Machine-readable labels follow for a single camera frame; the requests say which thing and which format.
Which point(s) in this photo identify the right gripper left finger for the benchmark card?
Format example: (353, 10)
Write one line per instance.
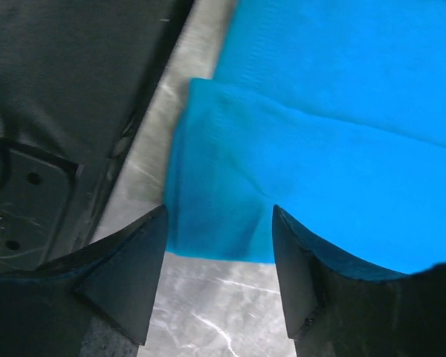
(97, 301)

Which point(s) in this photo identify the black base beam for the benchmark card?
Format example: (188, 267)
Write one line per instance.
(76, 79)

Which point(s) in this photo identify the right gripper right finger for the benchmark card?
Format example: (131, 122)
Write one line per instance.
(336, 304)

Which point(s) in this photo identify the blue t-shirt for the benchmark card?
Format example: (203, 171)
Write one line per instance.
(333, 110)

